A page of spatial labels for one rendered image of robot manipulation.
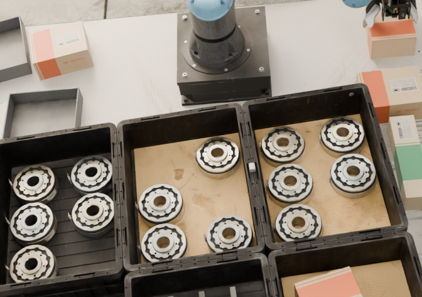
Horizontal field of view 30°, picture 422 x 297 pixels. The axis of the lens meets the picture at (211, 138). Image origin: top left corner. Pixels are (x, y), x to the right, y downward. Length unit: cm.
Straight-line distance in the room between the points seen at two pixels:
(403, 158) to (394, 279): 37
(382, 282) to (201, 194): 46
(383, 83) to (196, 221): 63
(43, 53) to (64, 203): 56
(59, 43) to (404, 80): 97
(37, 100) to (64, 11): 131
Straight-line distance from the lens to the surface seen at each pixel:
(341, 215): 180
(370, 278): 173
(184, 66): 212
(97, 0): 355
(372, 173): 183
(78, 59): 230
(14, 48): 245
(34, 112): 227
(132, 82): 225
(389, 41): 220
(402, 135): 202
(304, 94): 187
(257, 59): 212
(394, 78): 211
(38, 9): 360
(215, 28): 201
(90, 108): 223
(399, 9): 214
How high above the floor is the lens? 239
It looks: 54 degrees down
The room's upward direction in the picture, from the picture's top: 11 degrees counter-clockwise
